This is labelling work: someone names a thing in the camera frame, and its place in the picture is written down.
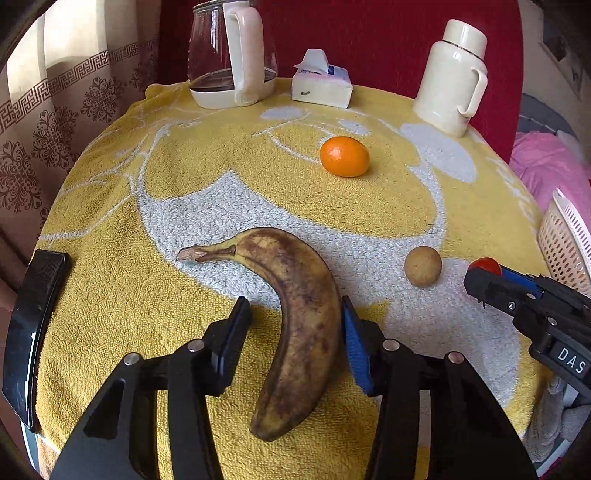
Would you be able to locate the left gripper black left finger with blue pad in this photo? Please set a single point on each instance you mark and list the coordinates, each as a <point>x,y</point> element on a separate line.
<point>115,438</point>

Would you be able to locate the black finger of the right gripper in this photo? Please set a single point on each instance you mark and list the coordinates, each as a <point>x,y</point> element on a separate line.
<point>505,289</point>

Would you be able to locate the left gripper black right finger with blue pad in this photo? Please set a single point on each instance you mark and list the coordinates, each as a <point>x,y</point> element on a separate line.
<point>471,436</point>

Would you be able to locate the red tomato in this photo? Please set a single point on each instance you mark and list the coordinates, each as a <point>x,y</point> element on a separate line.
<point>487,264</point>

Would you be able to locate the overripe brown banana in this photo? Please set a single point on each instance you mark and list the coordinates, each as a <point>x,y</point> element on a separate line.
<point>310,330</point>

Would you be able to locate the orange mandarin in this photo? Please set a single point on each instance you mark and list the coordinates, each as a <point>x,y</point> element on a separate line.
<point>345,157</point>

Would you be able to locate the white plastic basket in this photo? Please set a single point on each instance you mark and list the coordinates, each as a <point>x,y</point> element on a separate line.
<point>564,241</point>

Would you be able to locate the yellow white towel cloth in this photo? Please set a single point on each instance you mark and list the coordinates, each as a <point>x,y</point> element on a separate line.
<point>169,174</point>

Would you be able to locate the small brown longan fruit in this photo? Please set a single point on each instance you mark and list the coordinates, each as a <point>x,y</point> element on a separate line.
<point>423,266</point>

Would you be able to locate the pink duvet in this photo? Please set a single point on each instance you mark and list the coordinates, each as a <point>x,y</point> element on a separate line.
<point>544,163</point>

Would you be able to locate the black smartphone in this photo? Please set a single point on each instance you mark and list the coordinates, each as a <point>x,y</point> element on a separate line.
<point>30,317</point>

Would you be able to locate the grey bed headboard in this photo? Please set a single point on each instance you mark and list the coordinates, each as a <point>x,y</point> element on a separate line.
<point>535,115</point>

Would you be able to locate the cream thermos flask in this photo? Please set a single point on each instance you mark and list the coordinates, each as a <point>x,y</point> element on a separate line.
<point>455,79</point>

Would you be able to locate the red curtain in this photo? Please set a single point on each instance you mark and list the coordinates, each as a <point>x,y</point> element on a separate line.
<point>385,44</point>

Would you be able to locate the tissue pack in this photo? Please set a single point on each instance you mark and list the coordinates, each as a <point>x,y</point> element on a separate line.
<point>318,82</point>

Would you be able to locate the patterned beige curtain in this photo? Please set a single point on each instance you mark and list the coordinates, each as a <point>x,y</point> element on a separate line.
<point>76,70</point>

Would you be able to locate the framed wall picture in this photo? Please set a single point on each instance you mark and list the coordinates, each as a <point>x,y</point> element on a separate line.
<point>554,43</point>

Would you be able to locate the glass kettle pink handle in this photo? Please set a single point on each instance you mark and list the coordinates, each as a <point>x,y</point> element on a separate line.
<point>231,59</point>

